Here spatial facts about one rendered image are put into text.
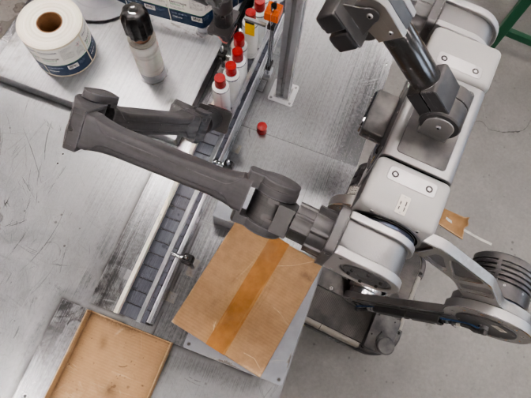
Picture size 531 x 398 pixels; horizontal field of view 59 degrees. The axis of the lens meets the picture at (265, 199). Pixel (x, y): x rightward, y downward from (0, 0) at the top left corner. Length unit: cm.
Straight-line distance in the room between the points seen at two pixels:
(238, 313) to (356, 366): 125
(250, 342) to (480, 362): 156
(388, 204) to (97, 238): 98
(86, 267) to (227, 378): 53
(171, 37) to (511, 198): 188
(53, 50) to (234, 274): 90
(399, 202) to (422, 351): 165
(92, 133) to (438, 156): 59
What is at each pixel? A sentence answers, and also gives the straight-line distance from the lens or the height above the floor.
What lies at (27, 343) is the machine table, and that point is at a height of 83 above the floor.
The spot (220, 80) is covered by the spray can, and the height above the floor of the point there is 108.
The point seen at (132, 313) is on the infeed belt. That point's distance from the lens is 140.
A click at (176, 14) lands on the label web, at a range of 168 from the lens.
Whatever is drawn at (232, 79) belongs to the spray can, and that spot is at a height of 104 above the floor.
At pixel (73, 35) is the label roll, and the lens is 162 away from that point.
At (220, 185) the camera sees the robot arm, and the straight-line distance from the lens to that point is 81.
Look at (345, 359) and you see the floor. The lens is 228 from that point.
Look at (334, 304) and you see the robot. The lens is 204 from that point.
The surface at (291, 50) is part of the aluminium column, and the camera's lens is 141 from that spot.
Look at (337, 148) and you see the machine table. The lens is 158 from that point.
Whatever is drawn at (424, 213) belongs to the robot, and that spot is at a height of 153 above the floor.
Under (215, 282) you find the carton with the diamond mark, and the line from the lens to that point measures 113.
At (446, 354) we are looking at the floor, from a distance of 242.
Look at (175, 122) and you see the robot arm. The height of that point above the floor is 126.
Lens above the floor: 224
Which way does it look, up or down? 72 degrees down
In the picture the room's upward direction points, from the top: 7 degrees clockwise
